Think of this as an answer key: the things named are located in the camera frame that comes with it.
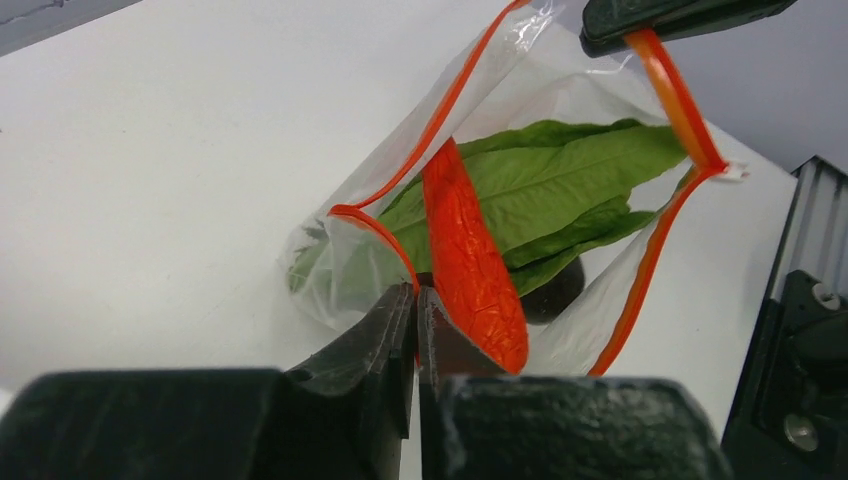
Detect clear zip top bag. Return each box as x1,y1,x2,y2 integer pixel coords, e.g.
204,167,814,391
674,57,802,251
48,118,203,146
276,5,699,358
287,1,766,376

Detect red toy chili pepper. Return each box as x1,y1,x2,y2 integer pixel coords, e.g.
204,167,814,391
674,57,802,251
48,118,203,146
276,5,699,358
423,138,529,374

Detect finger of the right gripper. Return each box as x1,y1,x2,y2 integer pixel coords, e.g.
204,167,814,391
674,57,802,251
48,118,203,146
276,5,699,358
580,0,794,58

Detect aluminium rail frame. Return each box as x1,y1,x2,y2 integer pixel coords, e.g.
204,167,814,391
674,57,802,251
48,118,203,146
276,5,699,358
767,156,847,311

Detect green toy vegetable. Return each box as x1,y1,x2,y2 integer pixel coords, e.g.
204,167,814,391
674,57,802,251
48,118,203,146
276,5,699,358
287,117,688,299

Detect dark mangosteen toy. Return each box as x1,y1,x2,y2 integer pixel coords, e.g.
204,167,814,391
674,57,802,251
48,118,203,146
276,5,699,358
521,258,586,325

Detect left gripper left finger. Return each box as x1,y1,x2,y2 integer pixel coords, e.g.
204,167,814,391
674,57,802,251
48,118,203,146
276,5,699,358
1,284,415,479

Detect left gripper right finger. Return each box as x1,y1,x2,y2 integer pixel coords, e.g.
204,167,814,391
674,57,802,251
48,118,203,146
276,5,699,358
417,286,732,479

